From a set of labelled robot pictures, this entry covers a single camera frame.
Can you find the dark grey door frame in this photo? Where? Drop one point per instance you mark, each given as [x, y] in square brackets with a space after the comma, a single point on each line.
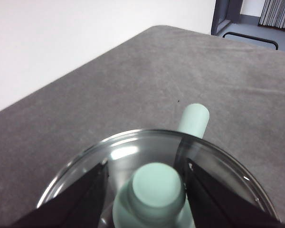
[219, 14]

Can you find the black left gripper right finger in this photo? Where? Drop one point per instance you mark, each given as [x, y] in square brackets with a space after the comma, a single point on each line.
[216, 206]

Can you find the glass lid with green knob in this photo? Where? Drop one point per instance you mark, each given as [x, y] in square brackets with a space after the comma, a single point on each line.
[156, 185]

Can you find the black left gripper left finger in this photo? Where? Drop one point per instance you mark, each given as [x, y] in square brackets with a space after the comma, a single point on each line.
[76, 204]

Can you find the black metal tube frame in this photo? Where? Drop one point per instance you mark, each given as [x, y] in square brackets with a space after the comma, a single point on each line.
[249, 37]

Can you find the grey vertical blinds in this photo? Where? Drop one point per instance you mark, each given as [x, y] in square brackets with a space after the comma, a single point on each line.
[278, 13]

